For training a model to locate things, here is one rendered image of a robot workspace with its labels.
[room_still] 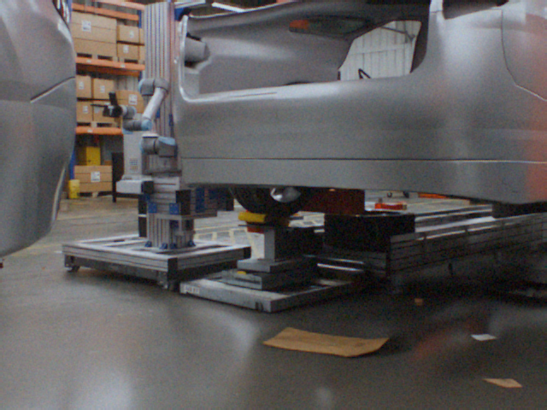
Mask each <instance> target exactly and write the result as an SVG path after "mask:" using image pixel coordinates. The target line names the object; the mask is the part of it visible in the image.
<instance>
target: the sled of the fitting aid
mask: <svg viewBox="0 0 547 410"><path fill-rule="evenodd" d="M313 278H314V268H313V267H308V266H300V267H296V269H290V270H285V271H280V272H258V271H252V270H247V269H241V267H238V269H232V270H226V271H222V283H226V284H235V285H240V286H245V287H250V288H254V289H260V290H264V289H269V288H273V287H277V286H282V285H287V284H295V283H299V282H305V281H309V279H313Z"/></svg>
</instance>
